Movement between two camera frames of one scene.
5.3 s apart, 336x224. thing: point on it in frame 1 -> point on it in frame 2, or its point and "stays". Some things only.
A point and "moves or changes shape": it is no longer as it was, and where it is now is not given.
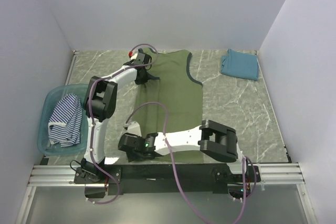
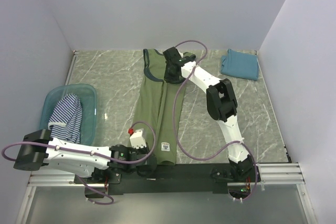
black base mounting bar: [166, 179] stays
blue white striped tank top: [64, 126] stays
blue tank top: [240, 64] stays
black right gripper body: [135, 157] -> [169, 76]
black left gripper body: [144, 80] -> [140, 150]
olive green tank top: [171, 81] moves or changes shape
